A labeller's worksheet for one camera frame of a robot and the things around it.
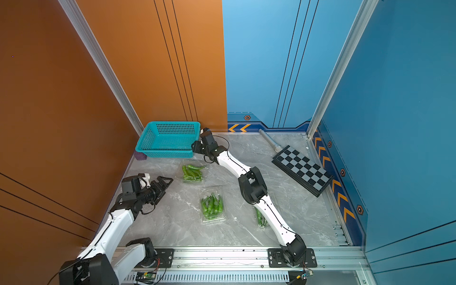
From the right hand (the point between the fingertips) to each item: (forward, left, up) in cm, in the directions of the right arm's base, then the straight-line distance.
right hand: (194, 145), depth 102 cm
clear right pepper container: (-40, -36, -8) cm, 54 cm away
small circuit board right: (-60, -53, -9) cm, 81 cm away
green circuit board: (-61, +12, -12) cm, 64 cm away
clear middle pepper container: (-33, -13, -6) cm, 36 cm away
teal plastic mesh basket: (+12, +20, -7) cm, 25 cm away
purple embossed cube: (-3, +33, -6) cm, 34 cm away
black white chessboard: (-16, -64, -7) cm, 67 cm away
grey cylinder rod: (+4, -49, -7) cm, 50 cm away
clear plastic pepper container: (-16, 0, -5) cm, 17 cm away
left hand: (-25, +8, +1) cm, 26 cm away
